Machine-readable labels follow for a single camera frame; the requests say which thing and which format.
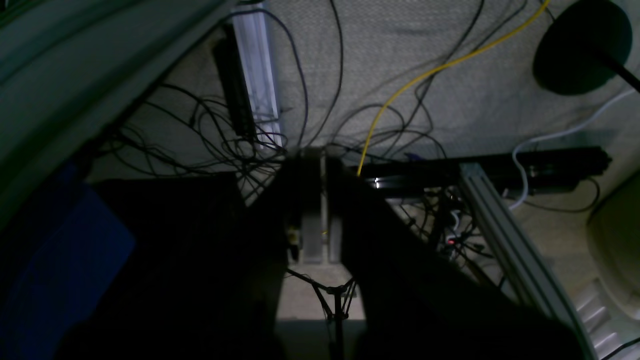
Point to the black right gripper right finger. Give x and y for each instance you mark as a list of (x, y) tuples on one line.
[(417, 304)]

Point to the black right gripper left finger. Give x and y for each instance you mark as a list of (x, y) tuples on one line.
[(204, 279)]

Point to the silver aluminium table leg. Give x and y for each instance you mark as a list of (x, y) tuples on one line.
[(253, 38)]

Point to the black round stand base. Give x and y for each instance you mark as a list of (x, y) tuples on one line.
[(584, 48)]

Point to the silver aluminium frame rail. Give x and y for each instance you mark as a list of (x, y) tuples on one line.
[(531, 278)]

